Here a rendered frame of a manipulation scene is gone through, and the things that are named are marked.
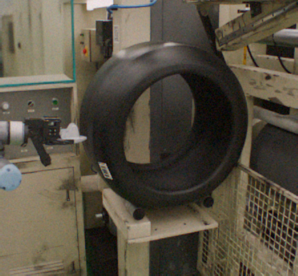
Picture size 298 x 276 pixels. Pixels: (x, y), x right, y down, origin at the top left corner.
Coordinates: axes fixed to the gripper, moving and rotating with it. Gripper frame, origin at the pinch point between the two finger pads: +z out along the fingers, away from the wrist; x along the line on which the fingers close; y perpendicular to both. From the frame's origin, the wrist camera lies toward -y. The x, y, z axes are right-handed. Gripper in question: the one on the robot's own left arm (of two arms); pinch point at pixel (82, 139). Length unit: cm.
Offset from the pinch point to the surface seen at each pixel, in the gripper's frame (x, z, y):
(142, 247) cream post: 28, 38, -61
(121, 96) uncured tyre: -12.1, 8.4, 17.6
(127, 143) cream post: 28.2, 26.0, -9.6
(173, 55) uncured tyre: -11.1, 24.7, 31.4
